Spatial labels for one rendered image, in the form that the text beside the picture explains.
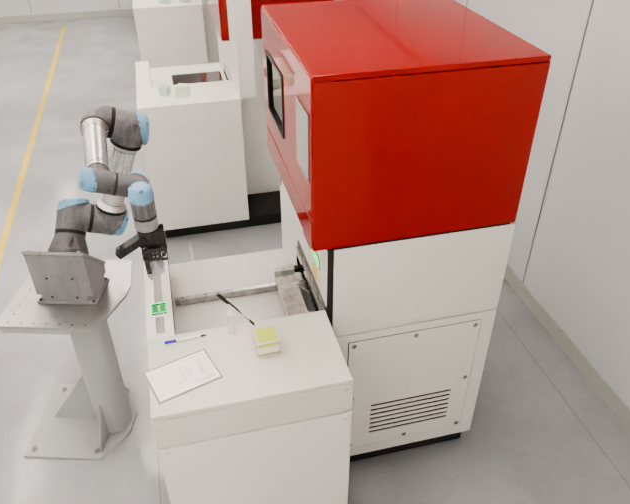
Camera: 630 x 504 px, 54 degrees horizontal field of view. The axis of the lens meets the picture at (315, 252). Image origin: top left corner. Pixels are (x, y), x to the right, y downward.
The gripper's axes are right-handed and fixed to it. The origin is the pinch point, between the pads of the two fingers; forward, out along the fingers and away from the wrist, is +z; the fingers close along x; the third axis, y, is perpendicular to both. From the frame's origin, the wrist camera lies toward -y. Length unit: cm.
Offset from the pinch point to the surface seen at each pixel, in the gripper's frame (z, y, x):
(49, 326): 29, -41, 17
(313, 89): -67, 54, -15
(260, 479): 55, 27, -50
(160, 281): 15.1, 2.0, 16.8
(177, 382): 13.9, 4.9, -37.8
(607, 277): 51, 207, 16
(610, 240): 34, 207, 21
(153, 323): 14.7, -1.4, -7.2
